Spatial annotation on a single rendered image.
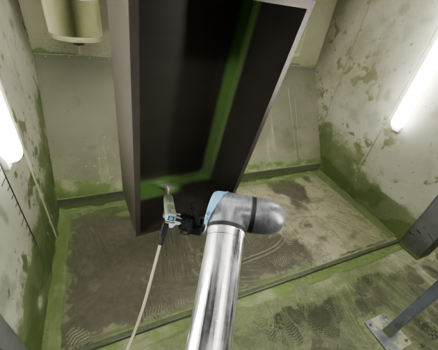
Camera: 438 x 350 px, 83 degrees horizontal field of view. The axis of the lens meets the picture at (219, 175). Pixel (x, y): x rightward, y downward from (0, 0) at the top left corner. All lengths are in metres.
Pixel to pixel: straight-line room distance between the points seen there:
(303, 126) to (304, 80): 0.52
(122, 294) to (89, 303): 0.19
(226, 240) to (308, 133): 2.49
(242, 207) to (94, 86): 1.86
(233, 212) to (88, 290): 1.31
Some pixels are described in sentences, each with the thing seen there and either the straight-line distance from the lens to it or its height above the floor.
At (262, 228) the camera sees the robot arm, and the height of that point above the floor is 1.05.
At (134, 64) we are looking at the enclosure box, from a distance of 0.82.
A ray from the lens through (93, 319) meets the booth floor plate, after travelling 1.78.
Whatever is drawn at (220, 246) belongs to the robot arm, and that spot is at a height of 1.05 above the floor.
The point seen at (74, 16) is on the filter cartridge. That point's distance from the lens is 2.04.
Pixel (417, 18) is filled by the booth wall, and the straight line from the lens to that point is 2.70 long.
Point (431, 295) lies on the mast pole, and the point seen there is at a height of 0.48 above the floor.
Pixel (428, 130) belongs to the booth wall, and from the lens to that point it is 2.53.
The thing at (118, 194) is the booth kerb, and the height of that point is 0.14.
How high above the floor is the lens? 1.60
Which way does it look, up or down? 35 degrees down
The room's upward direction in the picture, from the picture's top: 9 degrees clockwise
